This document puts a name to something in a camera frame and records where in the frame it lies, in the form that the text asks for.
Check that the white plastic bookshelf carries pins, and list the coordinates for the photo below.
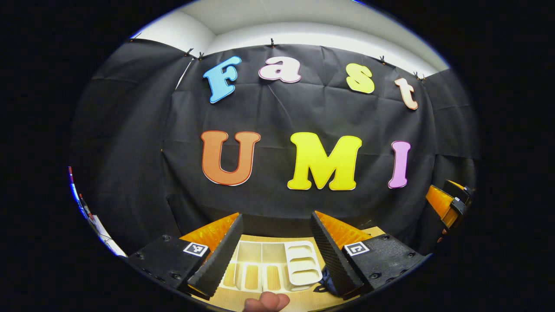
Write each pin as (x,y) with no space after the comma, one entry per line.
(303,260)

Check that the blue schoolbag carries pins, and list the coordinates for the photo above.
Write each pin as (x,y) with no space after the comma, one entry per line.
(328,284)

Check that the row of small cloth clips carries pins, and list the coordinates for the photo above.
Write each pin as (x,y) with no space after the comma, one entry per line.
(272,42)

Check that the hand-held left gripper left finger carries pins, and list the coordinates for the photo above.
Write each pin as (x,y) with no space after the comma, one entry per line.
(221,260)

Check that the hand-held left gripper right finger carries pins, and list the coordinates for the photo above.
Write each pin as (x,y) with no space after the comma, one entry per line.
(331,260)

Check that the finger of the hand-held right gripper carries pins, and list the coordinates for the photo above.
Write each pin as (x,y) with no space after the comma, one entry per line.
(440,203)
(457,189)

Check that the black backdrop cloth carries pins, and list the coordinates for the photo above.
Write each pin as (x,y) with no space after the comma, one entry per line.
(277,108)

